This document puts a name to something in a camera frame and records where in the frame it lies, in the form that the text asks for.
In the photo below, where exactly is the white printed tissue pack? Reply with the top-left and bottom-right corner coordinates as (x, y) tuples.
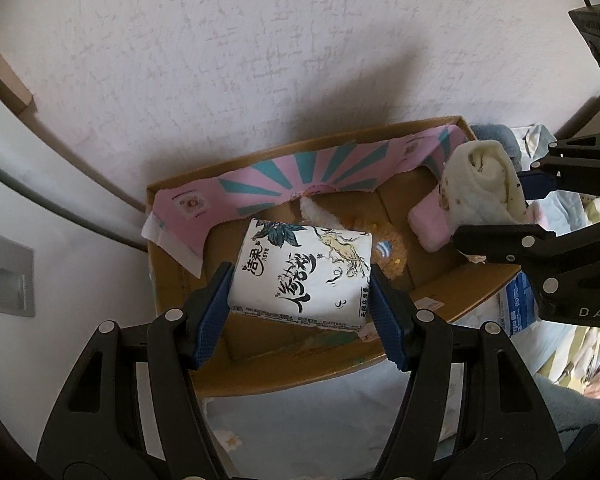
(227, 217), (373, 333)

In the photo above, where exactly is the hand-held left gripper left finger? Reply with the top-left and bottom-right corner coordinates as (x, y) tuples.
(36, 261), (236, 480)

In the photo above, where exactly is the white cloth scrap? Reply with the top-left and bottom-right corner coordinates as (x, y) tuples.
(299, 195), (344, 229)

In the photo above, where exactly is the white cabinet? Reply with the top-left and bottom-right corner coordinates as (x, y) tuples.
(0, 72), (153, 411)

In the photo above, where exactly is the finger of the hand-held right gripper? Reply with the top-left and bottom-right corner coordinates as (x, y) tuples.
(451, 224), (600, 293)
(517, 131), (600, 201)

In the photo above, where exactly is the pink sponge block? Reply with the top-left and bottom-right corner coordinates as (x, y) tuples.
(407, 192), (461, 253)

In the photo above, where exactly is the cream towel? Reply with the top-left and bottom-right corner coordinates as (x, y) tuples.
(439, 140), (531, 238)

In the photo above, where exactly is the light blue bed sheet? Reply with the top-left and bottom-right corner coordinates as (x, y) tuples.
(200, 320), (600, 480)

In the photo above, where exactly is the blue and white packet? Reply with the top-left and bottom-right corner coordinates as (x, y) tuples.
(497, 270), (542, 339)

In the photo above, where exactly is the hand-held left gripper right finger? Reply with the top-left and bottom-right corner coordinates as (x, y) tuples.
(367, 262), (566, 480)

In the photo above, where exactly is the wooden furniture edge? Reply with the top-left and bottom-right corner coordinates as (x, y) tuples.
(0, 25), (36, 117)

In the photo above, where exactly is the cardboard box with pink print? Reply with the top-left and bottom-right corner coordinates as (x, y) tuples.
(142, 116), (523, 396)

